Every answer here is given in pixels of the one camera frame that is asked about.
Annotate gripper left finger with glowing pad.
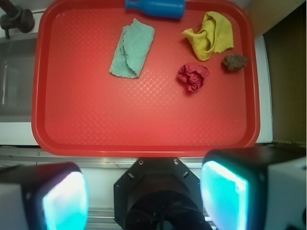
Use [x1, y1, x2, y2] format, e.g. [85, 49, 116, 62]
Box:
[0, 162, 89, 230]

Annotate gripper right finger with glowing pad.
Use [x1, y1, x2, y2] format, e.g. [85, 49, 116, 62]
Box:
[200, 146, 307, 230]

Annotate yellow cloth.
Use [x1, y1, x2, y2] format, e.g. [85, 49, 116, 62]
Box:
[182, 11, 234, 61]

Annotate crumpled red cloth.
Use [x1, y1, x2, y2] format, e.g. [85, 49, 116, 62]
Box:
[177, 62, 210, 92]

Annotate teal green cloth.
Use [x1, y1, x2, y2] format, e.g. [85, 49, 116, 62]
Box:
[109, 18, 155, 79]

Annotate red plastic tray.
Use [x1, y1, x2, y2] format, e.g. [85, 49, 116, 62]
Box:
[31, 0, 260, 157]

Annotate brown rock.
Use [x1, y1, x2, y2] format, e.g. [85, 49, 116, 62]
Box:
[223, 53, 248, 71]

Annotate stainless steel sink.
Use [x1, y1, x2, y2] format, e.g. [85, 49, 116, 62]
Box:
[0, 34, 37, 122]

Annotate blue plastic bottle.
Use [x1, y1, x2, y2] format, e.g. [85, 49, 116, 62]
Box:
[125, 0, 186, 19]

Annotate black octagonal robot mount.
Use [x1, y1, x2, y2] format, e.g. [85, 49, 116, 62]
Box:
[114, 158, 212, 230]

